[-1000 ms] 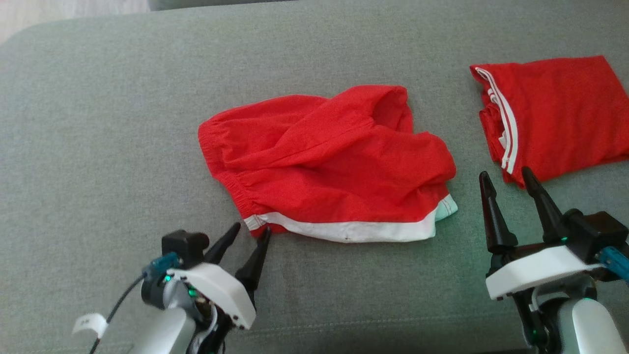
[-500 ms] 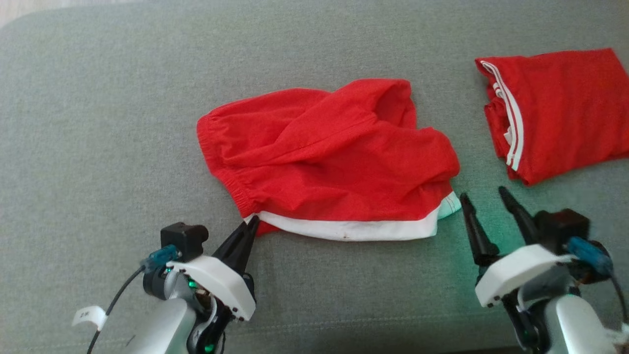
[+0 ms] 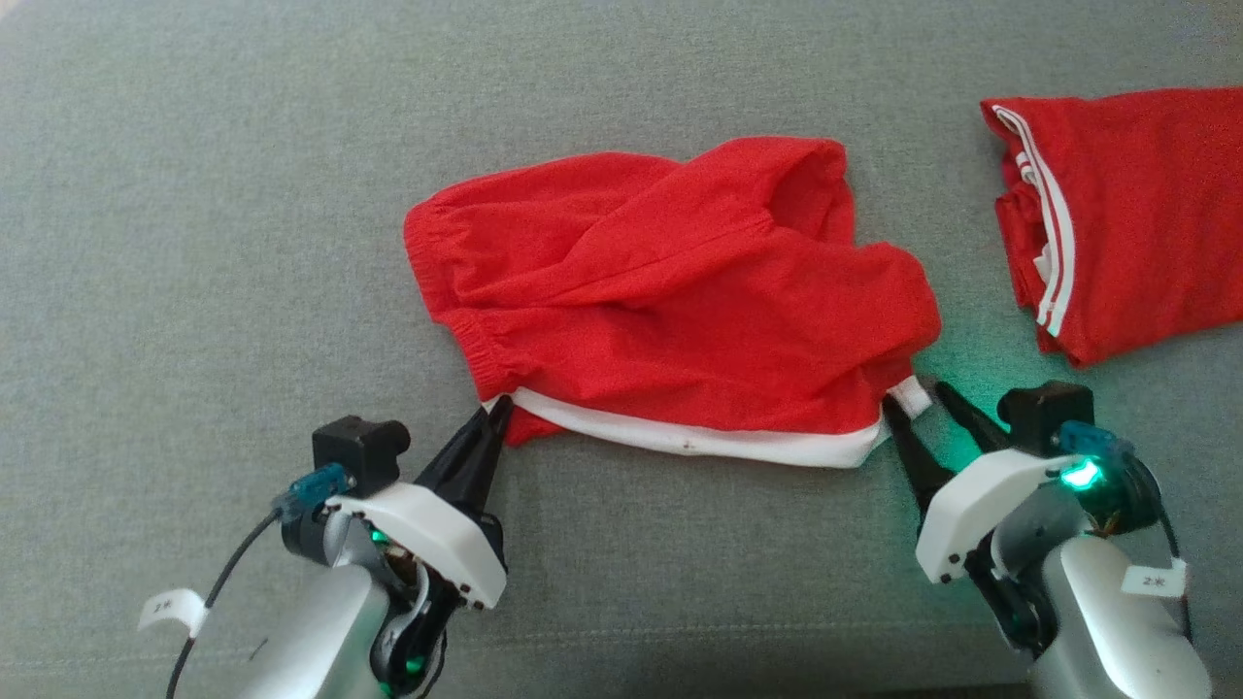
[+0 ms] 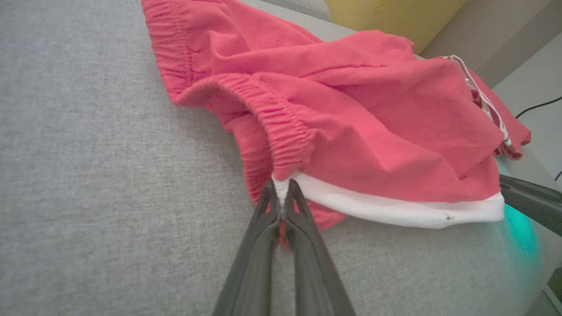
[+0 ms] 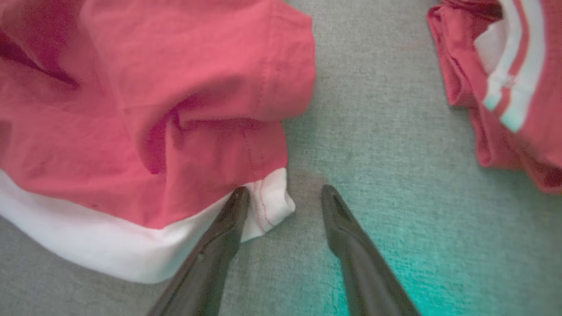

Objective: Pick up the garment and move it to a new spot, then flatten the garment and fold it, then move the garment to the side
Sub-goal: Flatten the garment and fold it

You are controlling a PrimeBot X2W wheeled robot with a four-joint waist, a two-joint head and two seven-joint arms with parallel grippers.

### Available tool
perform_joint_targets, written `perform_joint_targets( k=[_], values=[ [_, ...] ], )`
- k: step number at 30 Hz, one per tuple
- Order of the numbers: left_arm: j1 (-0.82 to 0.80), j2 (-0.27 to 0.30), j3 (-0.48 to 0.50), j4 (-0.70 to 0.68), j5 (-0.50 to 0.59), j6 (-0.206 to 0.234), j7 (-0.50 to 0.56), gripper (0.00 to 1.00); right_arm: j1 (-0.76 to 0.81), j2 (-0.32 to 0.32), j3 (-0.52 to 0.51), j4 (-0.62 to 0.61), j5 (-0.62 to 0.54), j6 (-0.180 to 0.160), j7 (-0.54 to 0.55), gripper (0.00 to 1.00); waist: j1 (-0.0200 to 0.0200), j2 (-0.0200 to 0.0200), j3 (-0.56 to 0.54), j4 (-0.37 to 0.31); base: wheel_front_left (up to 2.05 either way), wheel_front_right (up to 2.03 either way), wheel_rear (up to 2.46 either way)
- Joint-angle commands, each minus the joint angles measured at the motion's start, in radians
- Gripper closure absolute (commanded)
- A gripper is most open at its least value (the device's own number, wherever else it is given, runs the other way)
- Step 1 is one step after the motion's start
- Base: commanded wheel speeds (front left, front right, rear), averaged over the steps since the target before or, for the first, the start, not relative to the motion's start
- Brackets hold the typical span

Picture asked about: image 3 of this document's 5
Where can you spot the red jersey with white stripes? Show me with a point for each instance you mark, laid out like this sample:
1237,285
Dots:
1136,214

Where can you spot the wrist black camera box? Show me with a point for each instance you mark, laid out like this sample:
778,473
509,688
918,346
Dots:
1044,413
359,451

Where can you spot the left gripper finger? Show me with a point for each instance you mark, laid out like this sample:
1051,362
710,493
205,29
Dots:
488,466
456,461

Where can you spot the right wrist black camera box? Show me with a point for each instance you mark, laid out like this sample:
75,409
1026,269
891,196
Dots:
1044,413

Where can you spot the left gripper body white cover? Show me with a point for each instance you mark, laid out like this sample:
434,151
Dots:
427,534

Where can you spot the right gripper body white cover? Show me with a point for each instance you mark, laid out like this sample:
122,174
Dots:
971,515

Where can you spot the grey fabric sofa seat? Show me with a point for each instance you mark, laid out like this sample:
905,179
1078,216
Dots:
243,243

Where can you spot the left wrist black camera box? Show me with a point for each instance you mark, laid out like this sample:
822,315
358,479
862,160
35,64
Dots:
359,451

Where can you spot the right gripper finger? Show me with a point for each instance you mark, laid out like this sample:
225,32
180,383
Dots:
918,471
966,422

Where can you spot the red shorts with white trim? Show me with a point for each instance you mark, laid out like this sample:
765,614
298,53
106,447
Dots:
680,320

